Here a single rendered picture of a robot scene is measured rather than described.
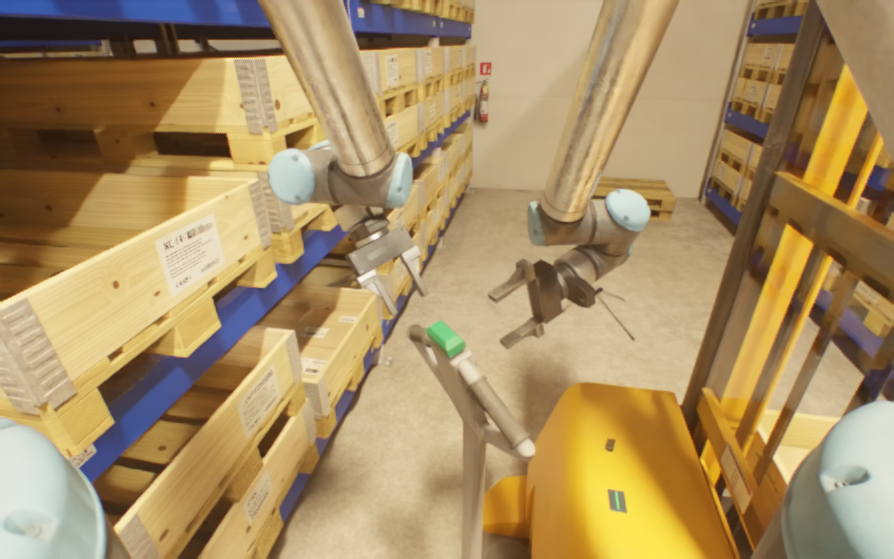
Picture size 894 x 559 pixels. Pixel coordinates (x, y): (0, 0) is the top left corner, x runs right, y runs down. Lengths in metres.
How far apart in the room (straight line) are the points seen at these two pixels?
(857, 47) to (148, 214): 1.78
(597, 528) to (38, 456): 1.11
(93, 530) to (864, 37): 0.61
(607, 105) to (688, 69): 5.88
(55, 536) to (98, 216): 1.77
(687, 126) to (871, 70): 6.17
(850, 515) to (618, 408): 1.27
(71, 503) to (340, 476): 2.21
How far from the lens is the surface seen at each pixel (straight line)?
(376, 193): 0.73
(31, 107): 2.19
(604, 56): 0.66
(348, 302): 2.70
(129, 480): 1.71
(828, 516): 0.27
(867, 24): 0.52
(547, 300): 0.97
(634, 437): 1.45
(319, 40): 0.57
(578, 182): 0.79
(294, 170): 0.78
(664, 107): 6.56
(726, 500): 1.74
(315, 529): 2.32
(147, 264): 1.21
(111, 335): 1.17
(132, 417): 1.34
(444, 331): 0.82
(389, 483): 2.39
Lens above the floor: 1.89
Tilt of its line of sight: 28 degrees down
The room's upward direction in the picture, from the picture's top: 1 degrees counter-clockwise
